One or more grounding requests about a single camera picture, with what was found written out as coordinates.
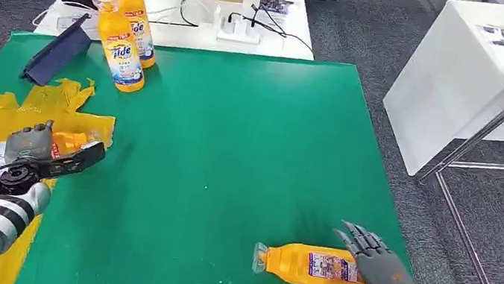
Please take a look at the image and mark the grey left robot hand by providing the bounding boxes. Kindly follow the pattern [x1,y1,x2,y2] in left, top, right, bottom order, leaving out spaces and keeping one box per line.
[2,113,59,173]

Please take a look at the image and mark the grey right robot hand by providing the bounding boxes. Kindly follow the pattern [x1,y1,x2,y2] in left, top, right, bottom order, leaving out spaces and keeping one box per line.
[325,218,429,284]

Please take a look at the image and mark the dark blue tablet case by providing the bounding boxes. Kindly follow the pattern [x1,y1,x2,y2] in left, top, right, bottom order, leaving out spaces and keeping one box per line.
[19,4,98,94]

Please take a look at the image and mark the green table mat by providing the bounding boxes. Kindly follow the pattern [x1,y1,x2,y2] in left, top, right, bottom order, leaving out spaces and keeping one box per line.
[0,12,442,284]

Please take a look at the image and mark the white desk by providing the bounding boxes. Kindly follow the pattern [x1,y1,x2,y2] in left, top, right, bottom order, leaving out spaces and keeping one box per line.
[371,0,504,191]

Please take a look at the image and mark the white power strip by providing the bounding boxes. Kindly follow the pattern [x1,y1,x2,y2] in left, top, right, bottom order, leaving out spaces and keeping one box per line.
[215,10,265,48]

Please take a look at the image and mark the white cable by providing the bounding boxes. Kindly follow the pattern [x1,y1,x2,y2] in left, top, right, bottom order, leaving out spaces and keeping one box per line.
[143,0,190,28]

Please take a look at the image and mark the black cable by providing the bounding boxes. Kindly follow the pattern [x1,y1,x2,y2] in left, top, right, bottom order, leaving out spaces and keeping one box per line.
[176,0,203,29]
[223,0,321,57]

